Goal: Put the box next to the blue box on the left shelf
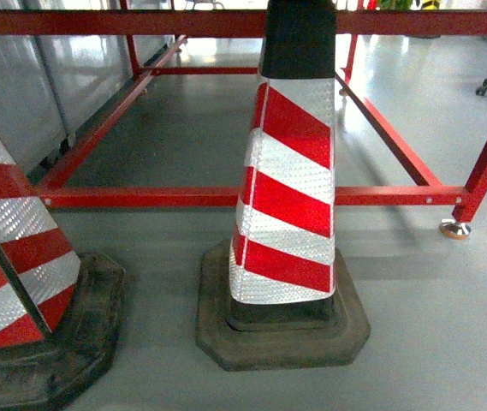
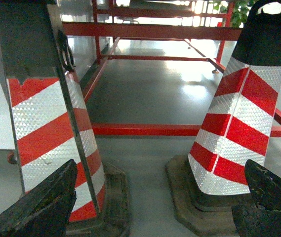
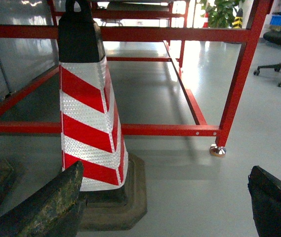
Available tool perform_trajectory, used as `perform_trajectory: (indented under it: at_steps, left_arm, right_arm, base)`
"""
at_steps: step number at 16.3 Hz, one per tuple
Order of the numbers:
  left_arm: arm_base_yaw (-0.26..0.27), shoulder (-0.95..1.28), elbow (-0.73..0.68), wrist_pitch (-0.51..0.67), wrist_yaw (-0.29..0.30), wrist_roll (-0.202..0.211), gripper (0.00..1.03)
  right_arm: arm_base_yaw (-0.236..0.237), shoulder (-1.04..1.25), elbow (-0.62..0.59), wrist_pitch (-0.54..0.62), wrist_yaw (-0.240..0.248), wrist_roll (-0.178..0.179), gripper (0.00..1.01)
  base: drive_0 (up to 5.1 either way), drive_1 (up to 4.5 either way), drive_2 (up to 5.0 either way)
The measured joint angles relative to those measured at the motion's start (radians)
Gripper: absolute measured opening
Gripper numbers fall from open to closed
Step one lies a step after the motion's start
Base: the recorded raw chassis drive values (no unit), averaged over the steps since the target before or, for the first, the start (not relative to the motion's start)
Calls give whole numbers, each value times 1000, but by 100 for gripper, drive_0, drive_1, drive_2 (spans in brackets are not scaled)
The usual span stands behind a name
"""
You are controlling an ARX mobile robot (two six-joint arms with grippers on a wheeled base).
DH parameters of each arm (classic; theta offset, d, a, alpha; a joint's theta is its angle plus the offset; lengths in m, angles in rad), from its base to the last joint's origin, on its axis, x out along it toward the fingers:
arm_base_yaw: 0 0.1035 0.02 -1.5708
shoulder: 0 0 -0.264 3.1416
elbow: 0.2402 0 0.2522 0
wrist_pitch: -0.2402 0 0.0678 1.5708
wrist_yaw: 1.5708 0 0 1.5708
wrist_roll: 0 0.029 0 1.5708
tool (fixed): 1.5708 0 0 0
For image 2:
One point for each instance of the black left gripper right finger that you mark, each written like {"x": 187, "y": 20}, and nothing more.
{"x": 262, "y": 216}

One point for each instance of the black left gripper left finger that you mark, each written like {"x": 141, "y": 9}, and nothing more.
{"x": 45, "y": 210}

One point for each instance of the left red white traffic cone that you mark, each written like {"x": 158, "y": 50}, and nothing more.
{"x": 60, "y": 166}

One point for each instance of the red white traffic cone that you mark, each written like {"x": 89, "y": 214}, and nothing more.
{"x": 210, "y": 179}
{"x": 60, "y": 166}

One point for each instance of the right red white traffic cone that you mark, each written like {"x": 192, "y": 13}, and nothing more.
{"x": 210, "y": 179}

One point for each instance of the green potted plant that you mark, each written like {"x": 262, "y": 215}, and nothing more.
{"x": 240, "y": 10}

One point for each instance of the red metal frame table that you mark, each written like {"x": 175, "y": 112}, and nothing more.
{"x": 155, "y": 30}

